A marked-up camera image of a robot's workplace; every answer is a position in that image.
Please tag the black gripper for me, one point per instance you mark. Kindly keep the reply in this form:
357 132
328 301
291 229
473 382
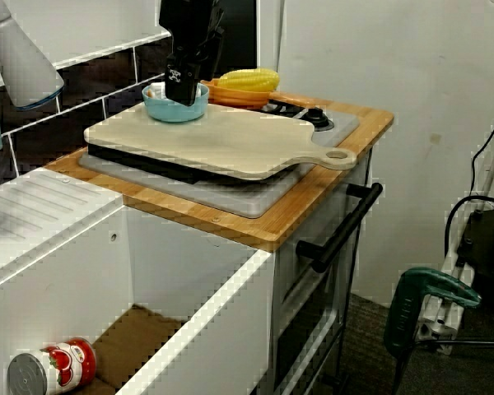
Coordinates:
193 29

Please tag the light blue plastic bowl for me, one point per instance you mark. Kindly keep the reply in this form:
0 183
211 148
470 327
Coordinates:
169 113

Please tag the orange toy frying pan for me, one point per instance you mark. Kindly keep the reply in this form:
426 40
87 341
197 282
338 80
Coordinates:
234 98

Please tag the light wooden cutting board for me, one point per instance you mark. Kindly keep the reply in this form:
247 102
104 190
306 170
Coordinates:
214 140

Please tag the yellow toy corn cob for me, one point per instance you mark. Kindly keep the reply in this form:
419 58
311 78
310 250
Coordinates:
251 80

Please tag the black upright side panel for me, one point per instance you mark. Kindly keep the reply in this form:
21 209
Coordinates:
240 37

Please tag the white backsplash ledge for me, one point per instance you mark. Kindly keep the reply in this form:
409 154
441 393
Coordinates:
107 50

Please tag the grey toy stove top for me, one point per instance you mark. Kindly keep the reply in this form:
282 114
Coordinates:
239 197

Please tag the black stove knob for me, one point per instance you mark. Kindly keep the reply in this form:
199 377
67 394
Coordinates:
319 119

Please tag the grey toy faucet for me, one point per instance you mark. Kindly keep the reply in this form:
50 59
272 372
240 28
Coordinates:
20 53

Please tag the white toy sink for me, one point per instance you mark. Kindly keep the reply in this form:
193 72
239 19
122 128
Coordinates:
86 247

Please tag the toy oven door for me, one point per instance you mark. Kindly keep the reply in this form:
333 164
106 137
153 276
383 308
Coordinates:
284 263

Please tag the red tomato can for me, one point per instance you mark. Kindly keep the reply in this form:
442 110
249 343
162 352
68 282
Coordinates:
61 366

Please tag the green clamp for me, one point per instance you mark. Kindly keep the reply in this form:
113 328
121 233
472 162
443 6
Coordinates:
420 288

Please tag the black device box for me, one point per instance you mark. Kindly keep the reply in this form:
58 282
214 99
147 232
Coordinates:
490 247

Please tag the aluminium extrusion frame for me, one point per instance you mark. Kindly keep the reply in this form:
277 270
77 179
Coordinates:
453 263

